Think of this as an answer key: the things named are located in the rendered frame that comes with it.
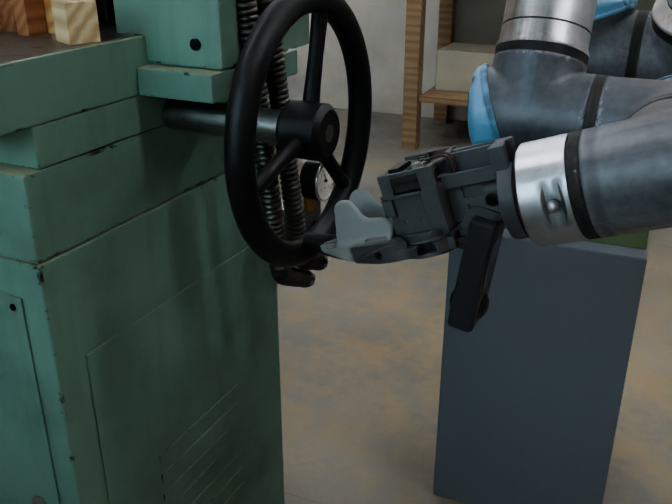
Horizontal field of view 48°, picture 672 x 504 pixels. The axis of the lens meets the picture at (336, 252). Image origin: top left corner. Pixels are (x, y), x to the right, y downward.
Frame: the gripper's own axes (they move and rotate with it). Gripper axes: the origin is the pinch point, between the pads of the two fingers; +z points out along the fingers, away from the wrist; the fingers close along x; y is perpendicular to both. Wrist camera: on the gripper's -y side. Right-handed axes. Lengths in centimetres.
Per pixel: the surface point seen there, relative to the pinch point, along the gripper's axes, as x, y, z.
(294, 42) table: -34.9, 21.4, 17.4
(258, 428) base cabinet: -20, -32, 37
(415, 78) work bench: -266, -4, 97
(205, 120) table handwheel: -4.2, 15.9, 13.2
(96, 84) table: 5.3, 22.6, 17.0
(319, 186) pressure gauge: -30.2, 1.2, 18.1
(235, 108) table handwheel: 7.6, 16.6, 0.4
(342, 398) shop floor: -69, -56, 54
